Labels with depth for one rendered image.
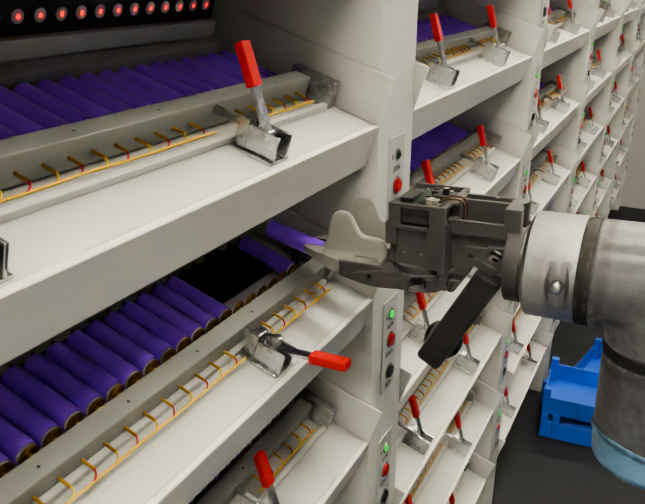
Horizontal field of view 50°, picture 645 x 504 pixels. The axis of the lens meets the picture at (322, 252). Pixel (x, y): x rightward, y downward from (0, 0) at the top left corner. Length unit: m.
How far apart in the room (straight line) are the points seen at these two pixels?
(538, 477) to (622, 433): 1.43
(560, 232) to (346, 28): 0.29
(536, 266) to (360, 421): 0.36
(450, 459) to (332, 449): 0.65
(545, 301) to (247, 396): 0.26
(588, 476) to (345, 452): 1.33
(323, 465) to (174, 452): 0.31
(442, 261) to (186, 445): 0.26
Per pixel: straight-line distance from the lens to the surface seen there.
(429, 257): 0.61
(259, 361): 0.63
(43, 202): 0.43
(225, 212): 0.50
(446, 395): 1.30
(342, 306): 0.74
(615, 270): 0.57
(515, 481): 2.03
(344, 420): 0.87
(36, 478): 0.49
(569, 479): 2.08
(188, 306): 0.64
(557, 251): 0.58
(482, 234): 0.61
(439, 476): 1.42
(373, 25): 0.70
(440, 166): 1.14
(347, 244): 0.65
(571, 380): 2.33
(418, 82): 0.79
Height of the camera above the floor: 1.26
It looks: 22 degrees down
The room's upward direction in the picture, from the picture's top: straight up
